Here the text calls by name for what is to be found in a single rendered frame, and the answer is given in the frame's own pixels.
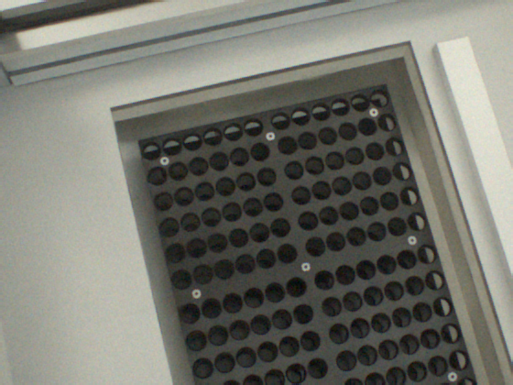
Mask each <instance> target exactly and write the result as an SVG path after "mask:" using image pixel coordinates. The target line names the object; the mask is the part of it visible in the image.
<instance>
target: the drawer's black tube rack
mask: <svg viewBox="0 0 513 385"><path fill-rule="evenodd" d="M263 114H264V117H265V119H266V123H267V116H266V113H265V112H263ZM386 117H389V118H390V119H392V122H393V124H394V127H393V128H392V129H391V130H389V128H388V125H387V120H386ZM267 132H268V133H267V137H263V138H260V139H257V140H252V141H248V142H246V143H241V144H237V145H234V146H226V147H223V148H216V149H213V150H209V151H204V152H202V153H198V154H193V155H190V156H187V157H182V158H176V159H168V158H161V159H160V162H158V163H154V164H150V165H147V166H144V169H145V173H146V177H147V183H148V187H149V190H150V198H151V202H152V205H153V209H154V212H155V217H156V220H157V223H158V231H159V233H160V242H161V245H162V248H163V252H164V256H165V260H166V263H167V266H168V271H169V276H170V280H171V285H172V291H173V296H174V299H175V303H176V306H177V310H178V314H179V318H180V324H181V327H182V331H183V335H184V342H185V346H186V349H187V353H188V357H189V360H190V364H191V370H192V375H193V377H194V381H195V385H465V382H464V380H469V381H470V382H471V383H472V385H478V383H477V380H476V377H475V373H474V370H473V367H472V365H471V358H470V357H469V354H468V351H467V348H466V345H465V342H464V338H463V336H464V335H463V332H462V330H461V326H460V324H459V321H458V319H457V315H456V312H455V308H454V304H453V300H452V297H451V294H450V292H449V289H448V282H447V280H446V278H445V275H444V272H443V269H442V264H441V262H440V256H439V253H438V250H437V247H436V245H435V242H434V239H433V236H432V233H431V226H430V223H429V221H428V217H427V215H426V212H425V210H424V206H423V203H422V199H421V195H420V191H419V188H418V184H417V182H416V180H415V177H414V173H413V170H412V166H411V162H410V159H409V155H408V152H407V149H406V147H405V144H404V140H403V138H402V133H401V129H400V127H399V124H398V119H397V117H396V114H395V111H394V107H393V108H390V109H387V110H382V111H379V112H378V111H377V110H376V109H374V108H372V109H371V110H370V114H368V115H361V116H354V117H350V118H346V119H343V120H340V121H335V122H332V123H329V124H324V125H321V126H311V127H307V128H303V129H300V130H296V131H292V132H289V133H285V134H281V135H274V134H273V133H270V132H269V128H268V124H267ZM393 141H395V142H397V143H399V144H400V146H401V149H402V150H401V153H399V154H398V155H397V153H396V151H395V149H394V145H393ZM400 166H403V167H404V168H406V169H407V170H408V171H409V177H408V178H407V179H406V180H404V179H403V172H402V169H401V168H400ZM408 191H413V192H414V194H415V195H416V202H415V203H414V204H412V202H411V200H410V198H409V192H408ZM415 215H418V216H420V217H421V218H422V221H423V224H424V225H423V228H422V229H421V230H420V229H419V226H418V222H417V220H416V217H415ZM425 248H428V249H430V250H431V252H432V253H433V261H432V262H429V259H428V256H427V252H426V250H425ZM432 273H435V274H438V275H439V277H440V279H441V281H442V284H441V286H440V288H439V289H437V286H436V282H435V280H434V278H433V275H432ZM441 300H444V301H446V302H447V303H448V305H449V312H448V313H447V314H446V315H445V313H444V310H443V308H442V302H441ZM448 325H449V326H452V327H453V328H454V330H456V332H457V337H456V339H455V340H454V341H453V339H452V336H451V333H450V330H449V327H448ZM456 352H458V353H461V354H462V356H463V357H464V359H465V364H464V367H463V368H461V366H460V363H459V359H458V357H457V355H456Z"/></svg>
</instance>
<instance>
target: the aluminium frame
mask: <svg viewBox="0 0 513 385"><path fill-rule="evenodd" d="M398 1H402V0H106V1H102V2H99V3H94V4H90V5H83V6H78V7H72V8H67V9H64V10H60V11H55V12H52V13H47V14H44V15H40V16H33V17H29V18H25V19H20V20H13V21H9V22H5V23H4V22H3V21H2V20H1V19H2V18H1V17H0V87H5V86H8V85H12V84H13V83H14V84H15V86H16V85H20V84H28V83H34V82H38V81H42V80H46V79H50V78H53V77H58V76H61V75H65V74H69V73H73V72H79V71H87V70H91V69H95V68H99V67H103V66H106V65H110V64H115V63H118V62H122V61H129V60H132V59H136V58H145V57H147V56H152V55H155V54H159V53H163V52H167V51H171V50H178V49H182V48H186V47H189V46H197V45H201V44H205V43H209V42H213V41H216V40H220V39H227V38H231V37H235V36H239V35H246V34H250V33H255V32H258V31H262V30H267V29H270V28H277V27H281V26H284V27H285V26H288V25H292V24H297V23H300V22H304V21H308V20H312V19H315V18H323V17H329V16H334V15H337V14H342V13H346V12H349V11H356V10H361V9H365V8H369V7H372V6H379V5H383V4H391V3H394V2H398Z"/></svg>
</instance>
